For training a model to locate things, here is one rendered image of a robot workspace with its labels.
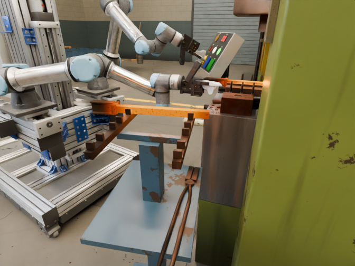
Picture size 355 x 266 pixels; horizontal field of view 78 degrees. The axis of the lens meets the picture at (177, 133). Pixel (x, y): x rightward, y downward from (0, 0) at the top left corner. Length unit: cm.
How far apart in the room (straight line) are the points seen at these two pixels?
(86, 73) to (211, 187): 78
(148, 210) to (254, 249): 38
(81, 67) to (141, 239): 78
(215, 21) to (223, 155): 833
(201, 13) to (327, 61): 871
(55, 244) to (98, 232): 102
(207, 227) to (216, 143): 49
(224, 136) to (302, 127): 38
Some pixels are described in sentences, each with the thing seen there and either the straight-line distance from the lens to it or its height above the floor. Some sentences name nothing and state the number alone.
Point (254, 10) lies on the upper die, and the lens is 96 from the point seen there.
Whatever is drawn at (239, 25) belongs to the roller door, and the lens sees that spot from 899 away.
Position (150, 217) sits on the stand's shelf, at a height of 71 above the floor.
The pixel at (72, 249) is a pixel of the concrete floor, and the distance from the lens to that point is 164.
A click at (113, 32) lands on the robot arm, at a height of 119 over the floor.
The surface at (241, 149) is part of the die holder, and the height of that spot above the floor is 78.
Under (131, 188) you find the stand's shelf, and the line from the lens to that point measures 81.
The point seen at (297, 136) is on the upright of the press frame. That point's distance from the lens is 61.
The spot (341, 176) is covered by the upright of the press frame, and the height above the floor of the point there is 89.
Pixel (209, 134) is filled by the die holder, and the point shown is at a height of 83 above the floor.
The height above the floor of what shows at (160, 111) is 97.
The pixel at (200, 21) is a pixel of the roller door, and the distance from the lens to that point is 920.
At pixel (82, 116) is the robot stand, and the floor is 68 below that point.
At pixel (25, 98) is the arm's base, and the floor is 87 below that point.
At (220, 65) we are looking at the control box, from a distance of 146.
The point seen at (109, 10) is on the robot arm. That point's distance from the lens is 152.
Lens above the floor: 122
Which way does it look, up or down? 25 degrees down
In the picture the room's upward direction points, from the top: straight up
